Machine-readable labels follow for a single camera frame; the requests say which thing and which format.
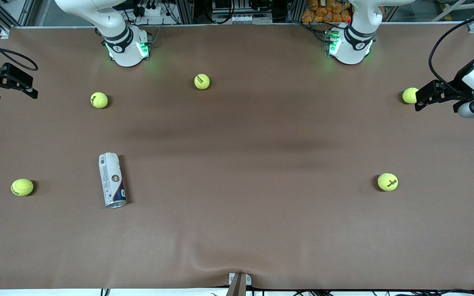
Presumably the white blue tennis ball can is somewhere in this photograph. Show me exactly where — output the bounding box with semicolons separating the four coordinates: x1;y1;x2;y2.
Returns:
98;153;128;209

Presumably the yellow tennis ball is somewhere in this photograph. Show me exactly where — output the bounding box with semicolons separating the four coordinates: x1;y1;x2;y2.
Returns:
194;73;211;90
90;92;109;109
11;178;34;197
402;87;420;104
377;173;399;192

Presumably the white tube stand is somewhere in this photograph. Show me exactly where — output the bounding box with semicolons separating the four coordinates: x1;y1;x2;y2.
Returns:
430;0;474;22

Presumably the base connector box green light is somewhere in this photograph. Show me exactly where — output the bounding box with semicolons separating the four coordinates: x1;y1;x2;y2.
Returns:
137;31;152;58
324;30;341;58

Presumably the orange packaged goods bag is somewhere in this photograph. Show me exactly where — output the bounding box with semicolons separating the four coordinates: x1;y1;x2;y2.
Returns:
302;0;352;23

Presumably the white power strip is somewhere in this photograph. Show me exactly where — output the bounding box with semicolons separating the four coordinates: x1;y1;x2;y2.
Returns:
134;1;167;17

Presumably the brown table mat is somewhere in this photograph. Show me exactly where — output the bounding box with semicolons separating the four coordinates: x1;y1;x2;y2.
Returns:
0;23;474;290

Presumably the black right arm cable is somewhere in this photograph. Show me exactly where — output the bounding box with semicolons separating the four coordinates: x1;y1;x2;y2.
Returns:
0;46;39;71

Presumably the aluminium frame post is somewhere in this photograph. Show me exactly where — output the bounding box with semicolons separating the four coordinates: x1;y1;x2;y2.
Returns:
175;0;195;24
286;0;306;23

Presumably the metal clamp bracket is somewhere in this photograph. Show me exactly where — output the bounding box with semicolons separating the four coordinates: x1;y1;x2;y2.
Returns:
228;272;252;296

